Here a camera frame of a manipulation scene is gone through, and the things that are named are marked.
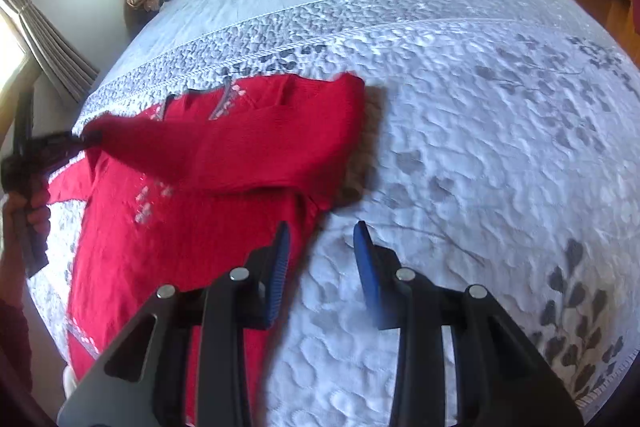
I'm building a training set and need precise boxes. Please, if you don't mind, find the red knitted sweater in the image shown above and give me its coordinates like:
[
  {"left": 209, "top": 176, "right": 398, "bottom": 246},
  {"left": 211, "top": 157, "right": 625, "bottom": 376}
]
[{"left": 50, "top": 72, "right": 366, "bottom": 400}]

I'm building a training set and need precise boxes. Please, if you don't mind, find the red sleeved left forearm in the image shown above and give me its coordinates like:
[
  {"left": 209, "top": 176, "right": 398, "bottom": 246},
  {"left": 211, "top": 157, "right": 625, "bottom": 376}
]
[{"left": 1, "top": 215, "right": 32, "bottom": 391}]

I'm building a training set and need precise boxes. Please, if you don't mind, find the person's left hand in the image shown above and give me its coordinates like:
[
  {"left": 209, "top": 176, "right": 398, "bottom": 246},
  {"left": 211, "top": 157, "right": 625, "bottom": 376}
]
[{"left": 2, "top": 188, "right": 51, "bottom": 245}]

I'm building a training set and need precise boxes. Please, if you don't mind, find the beige window curtain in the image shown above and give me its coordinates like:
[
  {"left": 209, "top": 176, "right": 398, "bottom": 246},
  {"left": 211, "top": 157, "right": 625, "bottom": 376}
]
[{"left": 3, "top": 0, "right": 98, "bottom": 104}]

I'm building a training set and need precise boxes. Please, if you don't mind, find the grey floral quilted bedspread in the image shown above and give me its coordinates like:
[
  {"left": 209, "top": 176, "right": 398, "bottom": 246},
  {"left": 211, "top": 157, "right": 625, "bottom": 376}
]
[{"left": 25, "top": 0, "right": 640, "bottom": 427}]

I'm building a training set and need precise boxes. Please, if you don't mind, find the wooden window frame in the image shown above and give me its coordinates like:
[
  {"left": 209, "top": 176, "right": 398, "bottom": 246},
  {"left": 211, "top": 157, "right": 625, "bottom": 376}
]
[{"left": 0, "top": 9, "right": 41, "bottom": 141}]

